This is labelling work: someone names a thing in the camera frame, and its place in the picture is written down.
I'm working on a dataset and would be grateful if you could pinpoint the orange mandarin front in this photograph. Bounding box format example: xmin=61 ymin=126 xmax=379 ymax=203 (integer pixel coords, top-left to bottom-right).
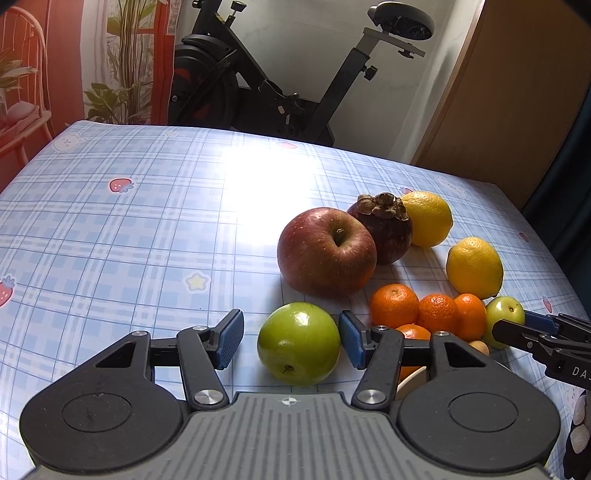
xmin=397 ymin=324 xmax=431 ymax=382

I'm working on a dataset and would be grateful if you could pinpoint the orange mandarin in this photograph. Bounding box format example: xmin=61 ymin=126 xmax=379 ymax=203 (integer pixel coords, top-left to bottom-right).
xmin=455 ymin=293 xmax=487 ymax=342
xmin=397 ymin=324 xmax=431 ymax=382
xmin=417 ymin=294 xmax=460 ymax=335
xmin=369 ymin=284 xmax=419 ymax=329

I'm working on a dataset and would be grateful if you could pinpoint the small green apple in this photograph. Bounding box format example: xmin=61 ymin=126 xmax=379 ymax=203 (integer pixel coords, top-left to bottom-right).
xmin=483 ymin=296 xmax=526 ymax=349

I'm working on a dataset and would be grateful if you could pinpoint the brown longan fruit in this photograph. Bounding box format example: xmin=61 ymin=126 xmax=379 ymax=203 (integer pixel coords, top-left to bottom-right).
xmin=469 ymin=340 xmax=490 ymax=356

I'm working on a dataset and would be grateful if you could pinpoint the large green apple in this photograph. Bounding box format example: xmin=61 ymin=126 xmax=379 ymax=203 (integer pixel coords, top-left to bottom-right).
xmin=256 ymin=302 xmax=341 ymax=386

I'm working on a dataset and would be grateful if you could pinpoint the yellow lemon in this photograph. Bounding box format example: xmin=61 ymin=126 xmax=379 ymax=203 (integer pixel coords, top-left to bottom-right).
xmin=401 ymin=191 xmax=453 ymax=248
xmin=446 ymin=237 xmax=504 ymax=300

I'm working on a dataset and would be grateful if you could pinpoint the dark purple mangosteen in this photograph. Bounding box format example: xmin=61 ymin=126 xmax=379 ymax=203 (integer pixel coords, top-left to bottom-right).
xmin=347 ymin=192 xmax=413 ymax=265

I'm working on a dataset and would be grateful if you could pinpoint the cream round plate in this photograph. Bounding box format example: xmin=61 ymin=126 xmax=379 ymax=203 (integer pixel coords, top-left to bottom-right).
xmin=396 ymin=366 xmax=428 ymax=400

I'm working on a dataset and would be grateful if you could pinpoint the red apple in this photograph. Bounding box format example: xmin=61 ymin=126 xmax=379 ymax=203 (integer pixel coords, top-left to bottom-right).
xmin=276 ymin=207 xmax=377 ymax=298

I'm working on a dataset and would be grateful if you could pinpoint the blue plaid tablecloth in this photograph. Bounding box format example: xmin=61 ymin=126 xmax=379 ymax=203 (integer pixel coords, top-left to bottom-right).
xmin=1 ymin=121 xmax=585 ymax=479

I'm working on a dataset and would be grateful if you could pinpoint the wooden cabinet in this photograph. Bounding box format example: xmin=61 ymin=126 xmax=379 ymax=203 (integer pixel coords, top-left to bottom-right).
xmin=413 ymin=1 xmax=590 ymax=207

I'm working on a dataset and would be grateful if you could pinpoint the black exercise bike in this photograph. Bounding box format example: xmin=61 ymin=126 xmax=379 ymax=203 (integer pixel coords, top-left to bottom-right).
xmin=168 ymin=1 xmax=435 ymax=147

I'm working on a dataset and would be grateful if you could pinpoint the red illustrated wall poster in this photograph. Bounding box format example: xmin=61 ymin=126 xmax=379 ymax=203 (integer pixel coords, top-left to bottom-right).
xmin=1 ymin=1 xmax=181 ymax=186

